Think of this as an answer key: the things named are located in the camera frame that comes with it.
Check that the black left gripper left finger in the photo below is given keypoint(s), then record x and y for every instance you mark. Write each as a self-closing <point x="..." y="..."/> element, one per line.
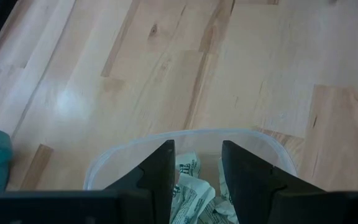
<point x="157" y="174"/>

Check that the clear plastic container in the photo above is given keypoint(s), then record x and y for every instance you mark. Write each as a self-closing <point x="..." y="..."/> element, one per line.
<point x="120" y="169"/>

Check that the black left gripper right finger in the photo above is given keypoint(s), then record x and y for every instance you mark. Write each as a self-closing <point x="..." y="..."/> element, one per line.
<point x="247" y="180"/>

